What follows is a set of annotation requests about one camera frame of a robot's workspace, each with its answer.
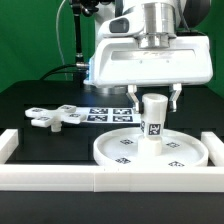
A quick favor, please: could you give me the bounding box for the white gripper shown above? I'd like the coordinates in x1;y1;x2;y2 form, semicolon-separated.
89;36;213;114

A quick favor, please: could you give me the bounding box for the white round table top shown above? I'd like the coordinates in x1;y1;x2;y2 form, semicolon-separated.
93;127;208;168

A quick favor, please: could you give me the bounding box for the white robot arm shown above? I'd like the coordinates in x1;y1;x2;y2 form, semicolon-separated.
85;0;213;113

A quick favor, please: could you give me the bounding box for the white marker sheet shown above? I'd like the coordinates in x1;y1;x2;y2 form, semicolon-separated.
63;106;143;125

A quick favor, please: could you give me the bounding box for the white right fence bar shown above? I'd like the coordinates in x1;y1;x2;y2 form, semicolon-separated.
201;132;224;167

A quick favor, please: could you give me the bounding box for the white fence bar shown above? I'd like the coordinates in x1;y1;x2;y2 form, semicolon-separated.
0;129;19;164
0;165;224;192
201;132;224;167

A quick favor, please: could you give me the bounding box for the white cross-shaped table base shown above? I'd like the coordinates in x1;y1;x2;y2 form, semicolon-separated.
25;105;86;133

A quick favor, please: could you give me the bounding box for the white left fence bar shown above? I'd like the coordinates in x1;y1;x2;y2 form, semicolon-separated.
0;129;19;164

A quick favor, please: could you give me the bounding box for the white front fence bar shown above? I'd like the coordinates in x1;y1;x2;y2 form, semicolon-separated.
0;165;224;192

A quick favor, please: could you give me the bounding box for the black cable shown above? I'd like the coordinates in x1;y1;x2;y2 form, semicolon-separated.
39;63;90;81

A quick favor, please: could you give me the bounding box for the grey cable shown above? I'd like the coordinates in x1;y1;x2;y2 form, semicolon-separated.
55;0;68;81

